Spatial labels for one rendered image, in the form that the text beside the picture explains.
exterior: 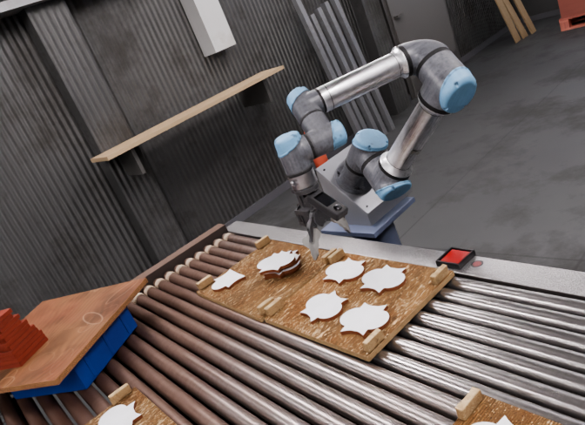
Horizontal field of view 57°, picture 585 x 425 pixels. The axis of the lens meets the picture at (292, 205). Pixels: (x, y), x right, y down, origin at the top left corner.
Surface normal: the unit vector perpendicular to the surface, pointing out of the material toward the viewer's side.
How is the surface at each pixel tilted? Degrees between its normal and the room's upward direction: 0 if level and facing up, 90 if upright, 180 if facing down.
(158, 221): 90
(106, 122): 90
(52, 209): 90
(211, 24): 90
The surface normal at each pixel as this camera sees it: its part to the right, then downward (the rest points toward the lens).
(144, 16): 0.65, 0.01
